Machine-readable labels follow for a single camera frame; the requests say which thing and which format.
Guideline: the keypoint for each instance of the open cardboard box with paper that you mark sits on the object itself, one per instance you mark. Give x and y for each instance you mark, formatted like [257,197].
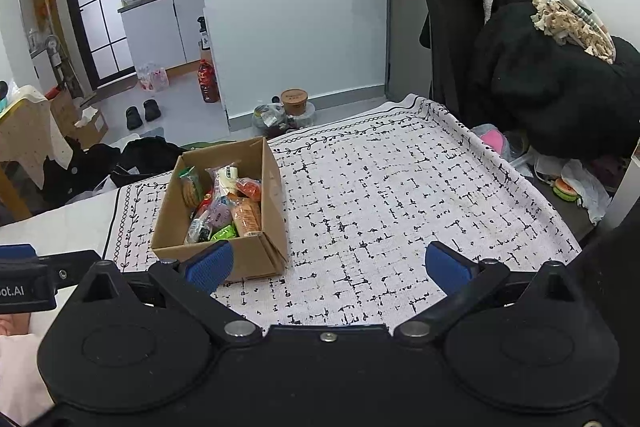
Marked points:
[85,122]

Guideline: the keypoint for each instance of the glass paned dark door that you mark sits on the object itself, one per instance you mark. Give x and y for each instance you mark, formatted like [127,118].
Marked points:
[97,2]

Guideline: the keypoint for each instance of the white kitchen cabinet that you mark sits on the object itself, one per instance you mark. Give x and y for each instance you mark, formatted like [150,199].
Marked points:
[160,27]

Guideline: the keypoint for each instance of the brown cardboard box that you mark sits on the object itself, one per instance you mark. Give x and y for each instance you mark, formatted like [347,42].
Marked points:
[272,207]

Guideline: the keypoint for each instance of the beige tasselled scarf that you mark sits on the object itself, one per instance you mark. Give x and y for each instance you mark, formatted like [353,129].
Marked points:
[570,22]

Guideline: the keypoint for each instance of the black garment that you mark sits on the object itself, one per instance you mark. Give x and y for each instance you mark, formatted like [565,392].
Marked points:
[80,172]

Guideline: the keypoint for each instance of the black spray bottle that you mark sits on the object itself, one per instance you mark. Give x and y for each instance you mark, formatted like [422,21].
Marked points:
[203,32]

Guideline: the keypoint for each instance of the wooden pegboard table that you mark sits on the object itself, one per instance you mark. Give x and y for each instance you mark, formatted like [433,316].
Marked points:
[25,142]

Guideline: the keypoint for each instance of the pink plastic bag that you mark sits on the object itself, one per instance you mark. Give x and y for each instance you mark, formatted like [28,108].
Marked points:
[152,77]

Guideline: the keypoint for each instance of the green frog mat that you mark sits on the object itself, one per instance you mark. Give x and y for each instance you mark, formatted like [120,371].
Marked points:
[205,144]

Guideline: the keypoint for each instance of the green round cake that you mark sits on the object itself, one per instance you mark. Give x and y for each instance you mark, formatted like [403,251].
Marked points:
[190,189]

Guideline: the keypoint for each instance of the small orange snack packet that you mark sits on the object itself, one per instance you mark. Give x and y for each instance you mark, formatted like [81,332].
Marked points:
[248,188]

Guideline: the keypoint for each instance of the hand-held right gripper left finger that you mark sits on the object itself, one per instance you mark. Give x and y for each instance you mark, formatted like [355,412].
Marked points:
[210,265]

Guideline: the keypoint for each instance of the clear plastic container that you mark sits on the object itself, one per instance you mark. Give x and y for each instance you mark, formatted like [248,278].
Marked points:
[307,117]

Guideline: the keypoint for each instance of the brown paper tub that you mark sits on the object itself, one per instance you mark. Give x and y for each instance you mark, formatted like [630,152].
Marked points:
[293,102]

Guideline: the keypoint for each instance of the black chair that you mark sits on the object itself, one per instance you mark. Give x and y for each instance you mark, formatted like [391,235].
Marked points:
[450,47]

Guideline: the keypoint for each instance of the bright green snack packet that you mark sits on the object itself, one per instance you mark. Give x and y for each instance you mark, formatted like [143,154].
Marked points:
[224,233]

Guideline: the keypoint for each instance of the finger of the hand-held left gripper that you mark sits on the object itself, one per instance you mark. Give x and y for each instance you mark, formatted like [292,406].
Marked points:
[17,253]
[70,264]

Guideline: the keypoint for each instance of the red oil bottle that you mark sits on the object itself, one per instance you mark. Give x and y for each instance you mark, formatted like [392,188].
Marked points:
[208,82]

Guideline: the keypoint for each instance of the white bread packet blue label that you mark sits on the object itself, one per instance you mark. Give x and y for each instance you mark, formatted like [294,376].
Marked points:
[225,179]

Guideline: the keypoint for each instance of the pink purple snack packet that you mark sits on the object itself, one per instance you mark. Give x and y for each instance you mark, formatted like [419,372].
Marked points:
[220,212]

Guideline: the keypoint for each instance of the clear bag of rubbish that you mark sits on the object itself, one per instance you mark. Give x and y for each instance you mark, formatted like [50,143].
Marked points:
[267,119]

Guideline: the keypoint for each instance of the black slipper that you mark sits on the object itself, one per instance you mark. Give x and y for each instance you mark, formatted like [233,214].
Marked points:
[134,118]
[152,111]

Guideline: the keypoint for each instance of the large black coat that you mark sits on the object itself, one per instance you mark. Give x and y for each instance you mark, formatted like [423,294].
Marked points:
[550,97]

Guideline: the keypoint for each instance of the white black patterned cloth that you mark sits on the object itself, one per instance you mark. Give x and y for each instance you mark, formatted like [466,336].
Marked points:
[390,207]

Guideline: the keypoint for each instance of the person's left hand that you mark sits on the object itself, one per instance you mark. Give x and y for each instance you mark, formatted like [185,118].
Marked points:
[15,324]

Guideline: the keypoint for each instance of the brown bread packet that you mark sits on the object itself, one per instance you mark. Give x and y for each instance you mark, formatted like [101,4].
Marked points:
[246,218]

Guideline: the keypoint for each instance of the red snack packet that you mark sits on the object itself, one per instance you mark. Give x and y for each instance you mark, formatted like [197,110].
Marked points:
[202,209]

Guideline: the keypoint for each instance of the round green orange toy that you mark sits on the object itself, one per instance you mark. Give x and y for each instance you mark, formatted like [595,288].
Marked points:
[566,189]

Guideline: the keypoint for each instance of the black bag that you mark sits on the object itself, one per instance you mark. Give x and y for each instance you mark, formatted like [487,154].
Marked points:
[150,157]

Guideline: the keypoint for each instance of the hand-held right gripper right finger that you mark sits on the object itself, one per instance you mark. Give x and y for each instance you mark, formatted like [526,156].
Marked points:
[448,268]

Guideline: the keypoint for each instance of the white plastic bag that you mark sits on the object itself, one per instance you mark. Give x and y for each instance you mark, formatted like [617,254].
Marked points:
[585,192]

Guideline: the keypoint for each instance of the grey door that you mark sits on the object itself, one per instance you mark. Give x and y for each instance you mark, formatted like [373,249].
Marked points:
[425,7]

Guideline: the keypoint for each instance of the white bed sheet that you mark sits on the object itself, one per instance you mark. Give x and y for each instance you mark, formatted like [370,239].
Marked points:
[65,232]

